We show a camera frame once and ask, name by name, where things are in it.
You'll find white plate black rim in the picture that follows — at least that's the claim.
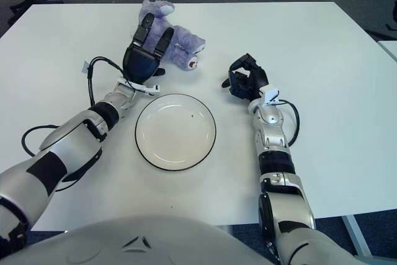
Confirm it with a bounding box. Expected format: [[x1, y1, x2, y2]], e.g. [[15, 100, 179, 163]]
[[135, 92, 217, 172]]

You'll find purple plush rabbit doll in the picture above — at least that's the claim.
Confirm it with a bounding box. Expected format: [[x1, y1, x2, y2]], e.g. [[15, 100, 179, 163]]
[[138, 0, 207, 73]]

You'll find silver robot torso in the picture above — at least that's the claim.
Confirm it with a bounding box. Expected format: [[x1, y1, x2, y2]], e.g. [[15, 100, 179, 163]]
[[9, 215, 275, 265]]

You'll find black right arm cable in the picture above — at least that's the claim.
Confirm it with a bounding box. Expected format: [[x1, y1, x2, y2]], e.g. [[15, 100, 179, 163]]
[[277, 99, 301, 146]]

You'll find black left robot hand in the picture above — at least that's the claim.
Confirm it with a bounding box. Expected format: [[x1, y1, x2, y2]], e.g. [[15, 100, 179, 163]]
[[123, 12, 175, 85]]

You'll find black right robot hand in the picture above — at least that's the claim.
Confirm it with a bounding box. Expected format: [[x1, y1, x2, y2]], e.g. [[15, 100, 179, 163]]
[[221, 53, 270, 101]]

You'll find grey metal table leg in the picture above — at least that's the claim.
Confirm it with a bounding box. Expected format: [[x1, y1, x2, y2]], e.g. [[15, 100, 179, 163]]
[[342, 215, 375, 261]]

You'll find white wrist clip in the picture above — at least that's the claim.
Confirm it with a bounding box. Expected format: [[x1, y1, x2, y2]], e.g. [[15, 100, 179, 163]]
[[259, 85, 280, 106], [118, 77, 161, 95]]

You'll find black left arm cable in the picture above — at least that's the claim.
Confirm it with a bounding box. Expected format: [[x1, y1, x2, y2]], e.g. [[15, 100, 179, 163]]
[[21, 56, 128, 191]]

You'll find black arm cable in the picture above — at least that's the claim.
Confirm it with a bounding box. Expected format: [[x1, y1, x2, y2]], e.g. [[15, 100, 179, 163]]
[[21, 56, 128, 191], [277, 99, 301, 146]]

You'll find white neighbouring table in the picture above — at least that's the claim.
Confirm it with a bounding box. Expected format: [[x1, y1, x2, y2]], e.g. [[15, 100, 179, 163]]
[[377, 40, 397, 61]]

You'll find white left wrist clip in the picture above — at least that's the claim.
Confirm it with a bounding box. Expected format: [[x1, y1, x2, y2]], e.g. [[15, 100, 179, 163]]
[[118, 77, 161, 95]]

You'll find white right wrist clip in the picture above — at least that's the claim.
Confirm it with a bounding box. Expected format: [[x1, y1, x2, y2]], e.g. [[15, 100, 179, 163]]
[[259, 85, 280, 106]]

